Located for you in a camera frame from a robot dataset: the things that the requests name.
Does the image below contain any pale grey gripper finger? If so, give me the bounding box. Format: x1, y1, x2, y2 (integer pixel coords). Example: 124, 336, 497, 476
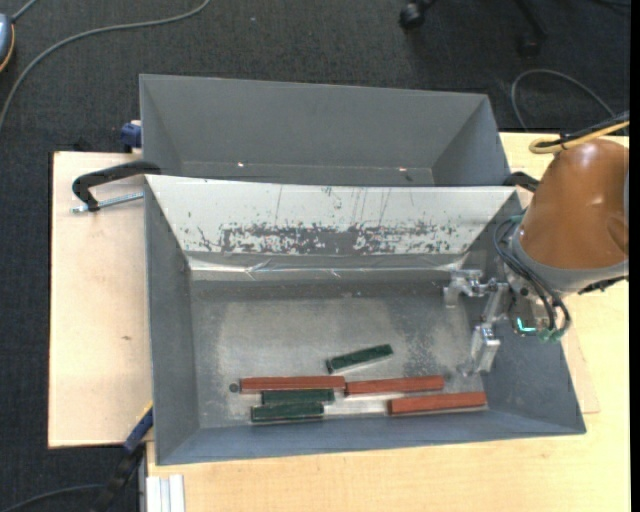
442, 269, 497, 308
458, 322, 502, 378

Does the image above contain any red-brown flat block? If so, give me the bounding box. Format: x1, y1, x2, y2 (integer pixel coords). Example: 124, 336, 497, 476
387, 391, 489, 417
343, 375, 446, 398
238, 375, 347, 396

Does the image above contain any dark green flat block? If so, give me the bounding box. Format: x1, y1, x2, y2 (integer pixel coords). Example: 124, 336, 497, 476
325, 343, 395, 375
260, 388, 337, 407
249, 401, 326, 424

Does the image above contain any grey metal bin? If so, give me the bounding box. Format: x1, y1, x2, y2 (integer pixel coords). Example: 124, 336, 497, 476
138, 73, 588, 467

